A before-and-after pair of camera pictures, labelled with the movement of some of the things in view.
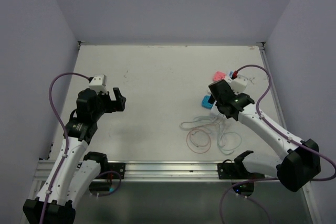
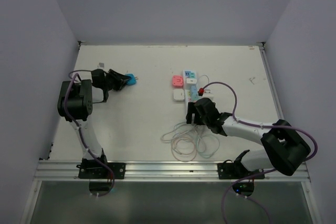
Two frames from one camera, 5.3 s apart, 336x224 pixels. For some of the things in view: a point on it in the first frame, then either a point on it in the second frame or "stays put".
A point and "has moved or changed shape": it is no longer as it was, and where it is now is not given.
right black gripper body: (218, 105) → (200, 120)
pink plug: (218, 76) → (177, 81)
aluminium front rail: (153, 169) stays put
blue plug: (207, 102) has moved or changed shape
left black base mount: (109, 166) stays put
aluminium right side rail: (283, 118) stays put
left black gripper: (113, 105) → (119, 79)
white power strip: (214, 113) has moved or changed shape
